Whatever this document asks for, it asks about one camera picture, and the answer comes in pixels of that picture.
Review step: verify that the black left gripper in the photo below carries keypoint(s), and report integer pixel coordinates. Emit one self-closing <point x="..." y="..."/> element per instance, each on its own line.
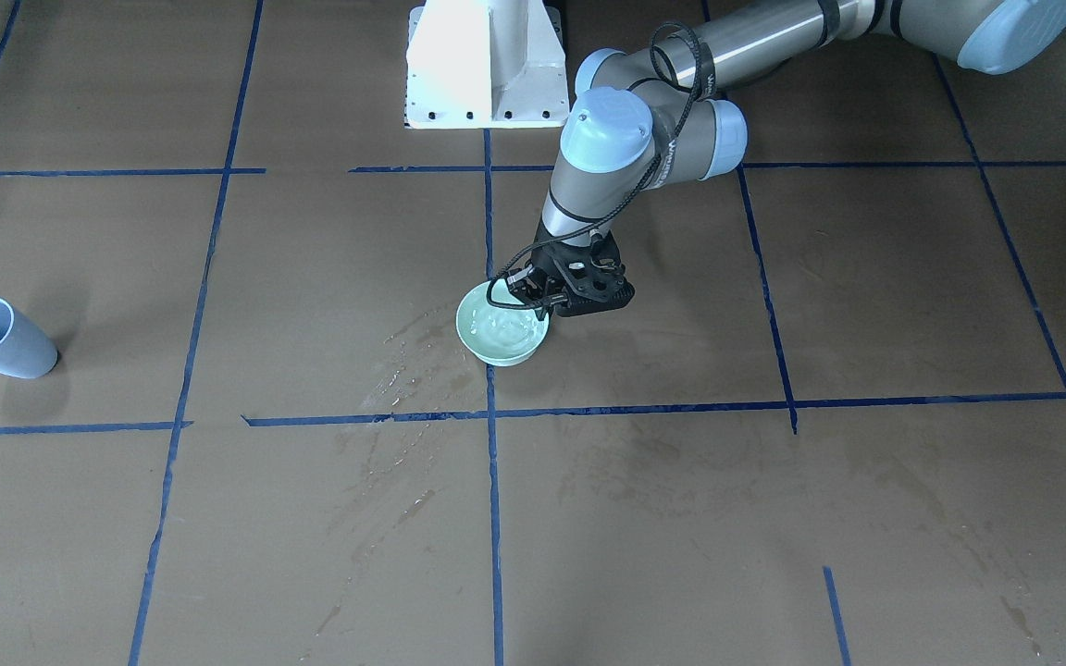
<point x="547" y="266"/>

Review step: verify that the light green bowl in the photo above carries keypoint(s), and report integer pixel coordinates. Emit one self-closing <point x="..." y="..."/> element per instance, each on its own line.
<point x="498" y="336"/>

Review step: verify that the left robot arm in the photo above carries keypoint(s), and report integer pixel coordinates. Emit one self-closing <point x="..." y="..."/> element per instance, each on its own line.
<point x="658" y="117"/>

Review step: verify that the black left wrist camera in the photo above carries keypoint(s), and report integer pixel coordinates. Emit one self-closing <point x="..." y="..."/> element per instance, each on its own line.
<point x="594" y="287"/>

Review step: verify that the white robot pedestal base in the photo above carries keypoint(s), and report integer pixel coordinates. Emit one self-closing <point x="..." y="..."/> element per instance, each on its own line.
<point x="485" y="64"/>

